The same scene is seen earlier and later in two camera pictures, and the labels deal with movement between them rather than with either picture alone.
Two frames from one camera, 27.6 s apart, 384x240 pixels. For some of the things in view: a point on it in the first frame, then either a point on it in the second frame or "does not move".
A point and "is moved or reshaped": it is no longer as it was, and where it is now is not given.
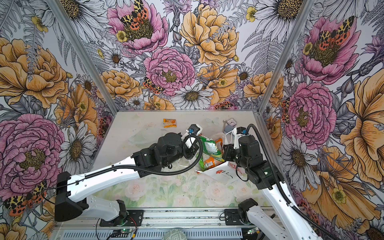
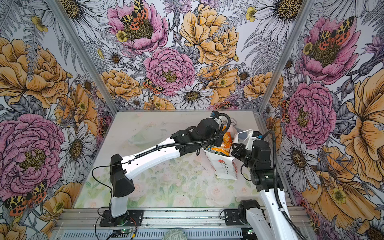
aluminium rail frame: (198, 223) does not move
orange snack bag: (213, 162) is moved or reshaped
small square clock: (231, 122) does not move
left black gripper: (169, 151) -> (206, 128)
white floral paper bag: (226, 173) -> (224, 166)
